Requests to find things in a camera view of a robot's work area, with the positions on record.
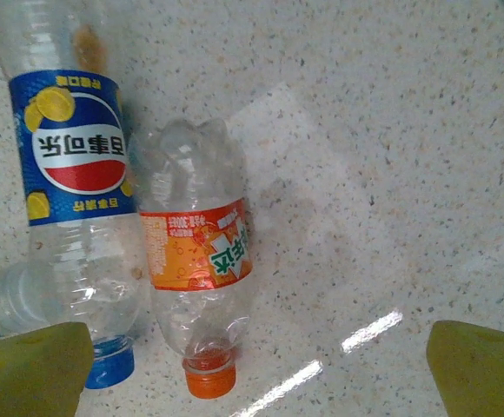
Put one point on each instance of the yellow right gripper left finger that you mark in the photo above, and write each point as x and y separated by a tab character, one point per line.
26	373

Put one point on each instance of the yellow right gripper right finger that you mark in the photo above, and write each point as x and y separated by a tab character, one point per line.
482	378

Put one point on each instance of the small green label clear bottle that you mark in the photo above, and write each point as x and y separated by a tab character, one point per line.
17	299

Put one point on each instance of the orange label bottle orange cap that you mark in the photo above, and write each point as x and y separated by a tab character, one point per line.
195	247

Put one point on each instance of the Pepsi lemon bottle blue cap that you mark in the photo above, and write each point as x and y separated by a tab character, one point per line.
74	130

